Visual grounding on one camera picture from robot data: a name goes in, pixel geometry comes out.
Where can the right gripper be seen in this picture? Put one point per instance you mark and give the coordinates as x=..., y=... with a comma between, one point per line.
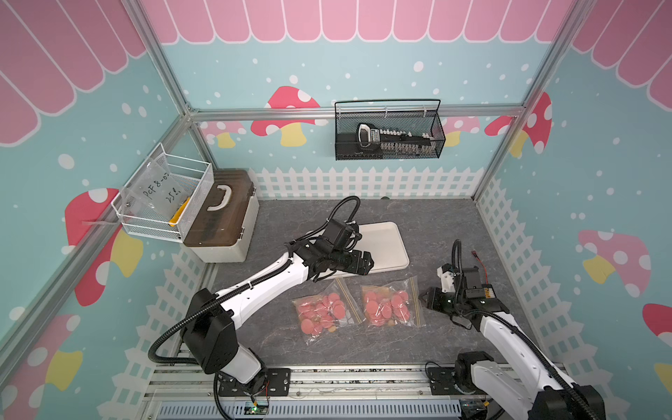
x=433, y=297

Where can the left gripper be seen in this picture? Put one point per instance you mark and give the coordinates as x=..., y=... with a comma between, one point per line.
x=364, y=267

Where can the ziploc bag of cookies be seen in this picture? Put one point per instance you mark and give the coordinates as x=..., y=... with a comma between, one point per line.
x=394, y=304
x=326, y=313

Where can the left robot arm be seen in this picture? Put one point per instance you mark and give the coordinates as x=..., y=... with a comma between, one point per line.
x=206, y=337

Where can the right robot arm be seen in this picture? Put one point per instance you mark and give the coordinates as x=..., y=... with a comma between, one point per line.
x=540, y=390

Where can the clear labelled plastic bag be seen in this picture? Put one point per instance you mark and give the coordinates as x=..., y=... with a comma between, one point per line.
x=155, y=193

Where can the white rectangular tray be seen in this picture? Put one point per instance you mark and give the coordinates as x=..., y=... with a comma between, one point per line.
x=383, y=241

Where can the socket set in basket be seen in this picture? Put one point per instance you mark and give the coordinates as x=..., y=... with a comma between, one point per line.
x=372, y=139

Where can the white toolbox brown lid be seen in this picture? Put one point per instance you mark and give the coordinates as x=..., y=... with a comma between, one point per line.
x=223, y=228

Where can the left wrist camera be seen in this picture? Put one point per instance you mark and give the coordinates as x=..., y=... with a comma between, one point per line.
x=339, y=235

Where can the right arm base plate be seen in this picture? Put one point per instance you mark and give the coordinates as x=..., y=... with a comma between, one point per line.
x=442, y=381

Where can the black wire mesh basket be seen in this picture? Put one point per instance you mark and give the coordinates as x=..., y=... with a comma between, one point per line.
x=415, y=115

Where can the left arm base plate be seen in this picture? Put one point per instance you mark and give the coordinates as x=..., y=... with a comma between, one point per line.
x=273, y=382

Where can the white wire basket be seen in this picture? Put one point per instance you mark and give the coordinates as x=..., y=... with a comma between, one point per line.
x=193, y=174

